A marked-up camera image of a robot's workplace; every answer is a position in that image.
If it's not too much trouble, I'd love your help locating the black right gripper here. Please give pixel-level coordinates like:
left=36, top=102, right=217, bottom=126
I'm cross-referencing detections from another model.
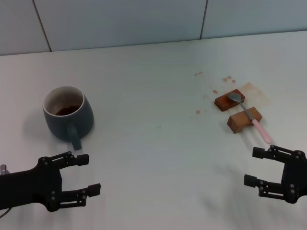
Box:
left=244, top=144, right=307, bottom=205

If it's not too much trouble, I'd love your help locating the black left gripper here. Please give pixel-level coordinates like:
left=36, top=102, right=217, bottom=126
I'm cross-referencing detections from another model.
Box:
left=0, top=151, right=101, bottom=212

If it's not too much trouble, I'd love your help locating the pink handled metal spoon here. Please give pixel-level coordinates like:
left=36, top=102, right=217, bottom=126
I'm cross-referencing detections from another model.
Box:
left=227, top=92, right=272, bottom=144

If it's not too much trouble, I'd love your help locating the grey ceramic cup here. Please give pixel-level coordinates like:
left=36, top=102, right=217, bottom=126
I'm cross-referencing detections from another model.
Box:
left=42, top=86, right=94, bottom=151

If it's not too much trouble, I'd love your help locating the light wooden notched block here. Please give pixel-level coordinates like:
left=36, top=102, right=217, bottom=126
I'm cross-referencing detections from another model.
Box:
left=227, top=106, right=263, bottom=134

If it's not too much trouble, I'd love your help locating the dark reddish wooden block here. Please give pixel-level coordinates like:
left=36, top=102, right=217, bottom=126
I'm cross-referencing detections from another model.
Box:
left=214, top=89, right=247, bottom=112

